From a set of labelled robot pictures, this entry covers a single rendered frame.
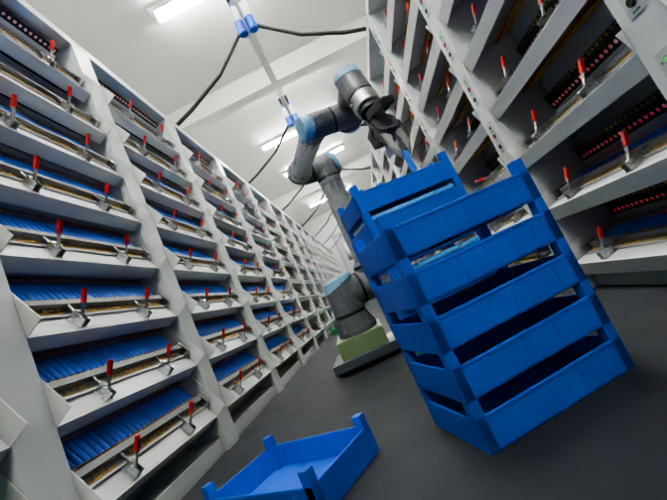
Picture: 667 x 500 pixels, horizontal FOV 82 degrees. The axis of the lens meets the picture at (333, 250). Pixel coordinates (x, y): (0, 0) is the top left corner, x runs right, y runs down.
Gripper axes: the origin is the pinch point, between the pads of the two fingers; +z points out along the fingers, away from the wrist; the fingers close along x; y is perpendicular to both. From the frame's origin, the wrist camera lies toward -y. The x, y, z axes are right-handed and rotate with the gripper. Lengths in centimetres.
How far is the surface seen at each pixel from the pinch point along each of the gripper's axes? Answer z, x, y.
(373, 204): 12.0, 16.6, 0.1
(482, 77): -23, -48, 9
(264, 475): 57, 67, 19
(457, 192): 17.4, -6.7, 1.6
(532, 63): -0.7, -36.1, -16.4
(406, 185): 10.4, 5.7, -0.4
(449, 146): -40, -70, 73
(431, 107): -63, -71, 66
